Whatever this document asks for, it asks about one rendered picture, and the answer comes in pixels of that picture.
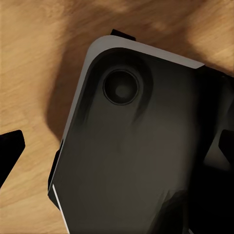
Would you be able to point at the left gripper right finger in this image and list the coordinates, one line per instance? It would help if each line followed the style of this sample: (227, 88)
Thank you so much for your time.
(226, 145)

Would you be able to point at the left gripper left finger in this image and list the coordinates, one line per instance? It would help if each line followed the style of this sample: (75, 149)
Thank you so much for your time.
(11, 146)

